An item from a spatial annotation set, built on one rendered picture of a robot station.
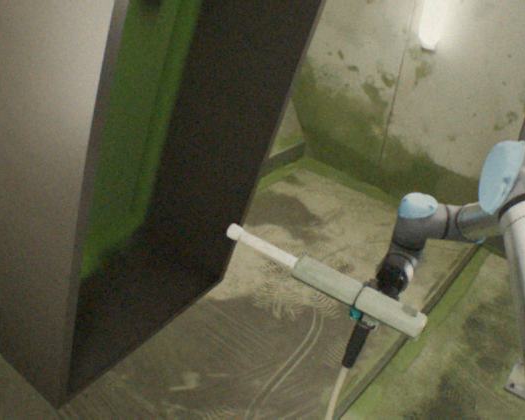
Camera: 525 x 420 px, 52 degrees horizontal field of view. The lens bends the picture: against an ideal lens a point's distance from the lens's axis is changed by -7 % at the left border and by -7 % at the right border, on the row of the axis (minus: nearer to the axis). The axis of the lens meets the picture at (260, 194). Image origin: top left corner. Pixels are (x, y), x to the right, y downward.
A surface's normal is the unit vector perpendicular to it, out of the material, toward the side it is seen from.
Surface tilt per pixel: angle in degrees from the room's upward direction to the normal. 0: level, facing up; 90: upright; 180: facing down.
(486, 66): 90
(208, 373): 0
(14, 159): 90
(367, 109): 90
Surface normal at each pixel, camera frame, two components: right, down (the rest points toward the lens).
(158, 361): 0.12, -0.87
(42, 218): -0.53, 0.35
